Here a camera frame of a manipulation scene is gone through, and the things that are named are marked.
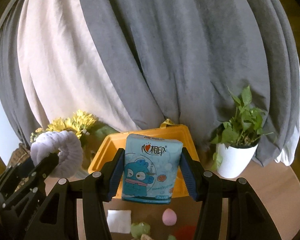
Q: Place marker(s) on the pink makeup sponge egg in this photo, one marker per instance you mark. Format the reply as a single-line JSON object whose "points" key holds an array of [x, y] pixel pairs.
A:
{"points": [[169, 217]]}

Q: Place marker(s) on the lavender fluffy headband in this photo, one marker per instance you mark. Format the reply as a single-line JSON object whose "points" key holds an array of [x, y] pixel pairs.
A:
{"points": [[68, 147]]}

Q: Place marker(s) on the sunflower bouquet in vase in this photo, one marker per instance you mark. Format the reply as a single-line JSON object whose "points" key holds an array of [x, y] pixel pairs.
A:
{"points": [[87, 127]]}

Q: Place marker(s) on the white sheer curtain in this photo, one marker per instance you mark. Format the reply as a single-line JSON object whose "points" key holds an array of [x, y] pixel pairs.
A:
{"points": [[60, 67]]}

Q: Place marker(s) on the red green fluffy plush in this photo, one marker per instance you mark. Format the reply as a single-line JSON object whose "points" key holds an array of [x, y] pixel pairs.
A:
{"points": [[186, 232]]}

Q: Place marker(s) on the patterned brown fabric bag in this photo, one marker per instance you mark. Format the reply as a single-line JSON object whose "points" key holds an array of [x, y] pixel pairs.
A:
{"points": [[19, 155]]}

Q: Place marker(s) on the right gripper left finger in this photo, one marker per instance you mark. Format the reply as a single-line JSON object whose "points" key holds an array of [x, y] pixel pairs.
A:
{"points": [[57, 216]]}

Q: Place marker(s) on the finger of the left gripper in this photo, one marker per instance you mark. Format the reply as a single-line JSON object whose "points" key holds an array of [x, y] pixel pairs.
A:
{"points": [[18, 181]]}

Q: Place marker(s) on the green frog plush toy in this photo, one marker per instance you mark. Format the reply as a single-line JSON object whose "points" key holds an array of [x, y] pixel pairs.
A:
{"points": [[139, 229]]}

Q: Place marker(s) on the orange plastic crate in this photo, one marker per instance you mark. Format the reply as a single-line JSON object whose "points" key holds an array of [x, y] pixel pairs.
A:
{"points": [[115, 141]]}

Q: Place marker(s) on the white square cloth pad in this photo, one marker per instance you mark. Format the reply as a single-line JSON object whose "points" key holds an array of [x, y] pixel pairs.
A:
{"points": [[119, 221]]}

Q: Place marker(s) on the grey curtain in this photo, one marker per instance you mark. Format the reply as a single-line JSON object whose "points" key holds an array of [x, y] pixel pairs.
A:
{"points": [[179, 60]]}

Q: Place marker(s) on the potted green plant white pot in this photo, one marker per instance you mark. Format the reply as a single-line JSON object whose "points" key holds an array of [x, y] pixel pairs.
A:
{"points": [[237, 138]]}

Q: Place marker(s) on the blue tissue packet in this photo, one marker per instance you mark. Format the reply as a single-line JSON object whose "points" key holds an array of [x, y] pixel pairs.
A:
{"points": [[136, 175]]}

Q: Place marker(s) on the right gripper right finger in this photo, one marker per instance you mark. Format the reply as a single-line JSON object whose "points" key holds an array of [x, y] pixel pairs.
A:
{"points": [[248, 218]]}

